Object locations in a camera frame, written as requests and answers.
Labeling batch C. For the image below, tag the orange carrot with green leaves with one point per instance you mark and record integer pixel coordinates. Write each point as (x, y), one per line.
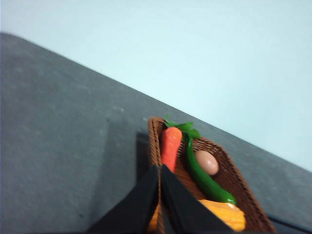
(170, 148)

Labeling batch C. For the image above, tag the yellow corn cob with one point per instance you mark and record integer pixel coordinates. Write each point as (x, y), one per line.
(229, 214)

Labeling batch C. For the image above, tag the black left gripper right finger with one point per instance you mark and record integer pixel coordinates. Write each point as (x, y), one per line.
(185, 212)

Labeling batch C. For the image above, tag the green chili pepper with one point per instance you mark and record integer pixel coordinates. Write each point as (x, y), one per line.
(204, 182)

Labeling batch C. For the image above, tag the brown wicker basket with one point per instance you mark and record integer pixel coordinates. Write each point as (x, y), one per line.
(230, 168)

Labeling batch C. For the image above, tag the brown egg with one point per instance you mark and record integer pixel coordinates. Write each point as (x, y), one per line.
(207, 162)

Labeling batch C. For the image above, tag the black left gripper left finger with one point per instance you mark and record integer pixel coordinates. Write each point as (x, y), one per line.
(136, 209)

